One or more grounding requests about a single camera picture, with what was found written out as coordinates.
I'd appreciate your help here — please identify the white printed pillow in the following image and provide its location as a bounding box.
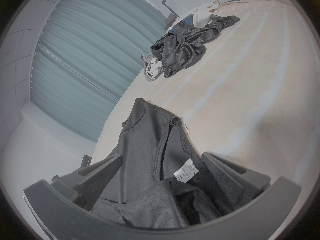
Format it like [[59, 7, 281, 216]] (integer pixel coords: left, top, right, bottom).
[[179, 0, 229, 19]]

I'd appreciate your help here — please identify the bed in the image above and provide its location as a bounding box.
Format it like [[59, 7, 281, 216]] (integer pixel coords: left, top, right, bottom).
[[91, 0, 320, 199]]

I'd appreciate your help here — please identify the grey bedside table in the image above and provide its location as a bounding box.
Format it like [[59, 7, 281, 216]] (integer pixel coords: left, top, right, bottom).
[[164, 14, 177, 26]]

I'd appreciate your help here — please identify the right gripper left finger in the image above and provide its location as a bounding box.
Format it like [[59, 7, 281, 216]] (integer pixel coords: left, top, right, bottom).
[[51, 154, 123, 211]]

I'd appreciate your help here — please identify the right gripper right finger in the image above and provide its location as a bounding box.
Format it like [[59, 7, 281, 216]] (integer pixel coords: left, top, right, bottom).
[[201, 152, 271, 210]]

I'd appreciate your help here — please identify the dark grey chest of drawers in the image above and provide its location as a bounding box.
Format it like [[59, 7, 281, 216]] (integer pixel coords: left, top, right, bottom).
[[80, 155, 92, 169]]

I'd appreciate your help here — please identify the black T-shirt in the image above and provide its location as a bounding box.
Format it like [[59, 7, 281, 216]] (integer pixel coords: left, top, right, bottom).
[[90, 98, 253, 230]]

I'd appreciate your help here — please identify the pile of clothes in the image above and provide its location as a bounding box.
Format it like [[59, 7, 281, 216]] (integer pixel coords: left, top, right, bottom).
[[140, 15, 241, 82]]

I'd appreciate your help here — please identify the blue-green curtain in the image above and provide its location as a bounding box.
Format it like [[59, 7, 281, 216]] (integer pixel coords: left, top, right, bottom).
[[30, 46, 119, 143], [36, 0, 167, 101]]

